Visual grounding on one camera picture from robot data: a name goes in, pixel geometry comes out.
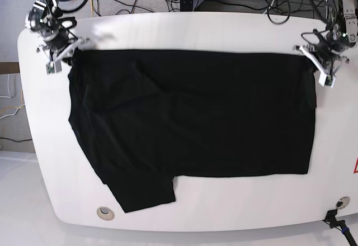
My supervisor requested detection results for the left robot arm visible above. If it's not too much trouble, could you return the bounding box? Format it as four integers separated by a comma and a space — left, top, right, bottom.
294, 0, 357, 86

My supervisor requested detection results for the left table grommet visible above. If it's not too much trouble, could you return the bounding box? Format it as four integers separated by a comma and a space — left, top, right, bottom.
96, 207, 115, 221

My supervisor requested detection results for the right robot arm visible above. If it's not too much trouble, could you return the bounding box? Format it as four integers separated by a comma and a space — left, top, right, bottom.
25, 0, 90, 74

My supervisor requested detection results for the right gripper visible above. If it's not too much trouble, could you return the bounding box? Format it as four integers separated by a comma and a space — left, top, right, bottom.
35, 32, 91, 67

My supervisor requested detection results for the white floor cable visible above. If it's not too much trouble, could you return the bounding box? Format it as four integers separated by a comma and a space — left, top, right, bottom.
0, 74, 26, 118

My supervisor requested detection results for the red warning sticker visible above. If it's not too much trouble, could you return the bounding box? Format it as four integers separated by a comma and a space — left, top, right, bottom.
354, 158, 358, 174

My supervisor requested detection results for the right table grommet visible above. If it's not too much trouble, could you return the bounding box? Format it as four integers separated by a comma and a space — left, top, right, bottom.
336, 196, 350, 210

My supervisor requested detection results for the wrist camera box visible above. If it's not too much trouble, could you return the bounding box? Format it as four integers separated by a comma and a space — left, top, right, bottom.
318, 73, 336, 88
46, 61, 62, 74

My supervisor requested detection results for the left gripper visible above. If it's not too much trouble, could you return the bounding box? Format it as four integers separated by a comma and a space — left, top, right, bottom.
293, 37, 350, 77

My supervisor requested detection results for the table grommet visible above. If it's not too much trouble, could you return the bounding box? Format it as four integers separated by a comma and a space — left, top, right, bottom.
336, 196, 350, 210
96, 207, 115, 221

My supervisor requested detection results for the black clamp with cable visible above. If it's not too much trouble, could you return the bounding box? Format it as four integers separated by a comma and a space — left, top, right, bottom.
323, 209, 357, 246

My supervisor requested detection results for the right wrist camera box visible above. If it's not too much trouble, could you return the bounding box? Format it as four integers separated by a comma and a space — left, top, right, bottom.
46, 61, 62, 74

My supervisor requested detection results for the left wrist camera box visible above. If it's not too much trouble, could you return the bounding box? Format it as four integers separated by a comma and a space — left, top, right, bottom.
318, 73, 336, 88

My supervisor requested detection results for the black T-shirt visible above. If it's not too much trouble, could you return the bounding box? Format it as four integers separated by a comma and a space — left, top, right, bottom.
68, 50, 316, 213

